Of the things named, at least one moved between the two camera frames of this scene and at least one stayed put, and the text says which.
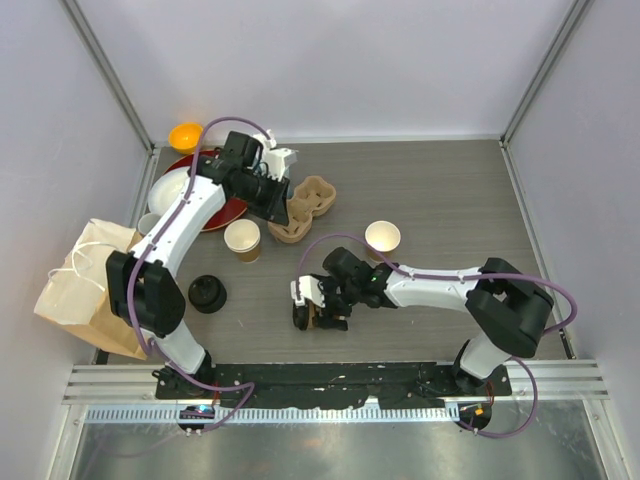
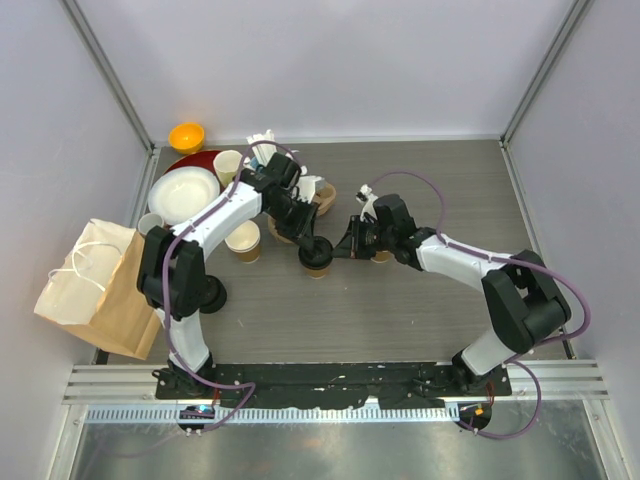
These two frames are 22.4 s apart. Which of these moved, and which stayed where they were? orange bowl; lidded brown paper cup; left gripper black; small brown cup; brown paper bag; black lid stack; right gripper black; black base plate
Moved: left gripper black; lidded brown paper cup; right gripper black
Stayed: black base plate; brown paper bag; black lid stack; small brown cup; orange bowl
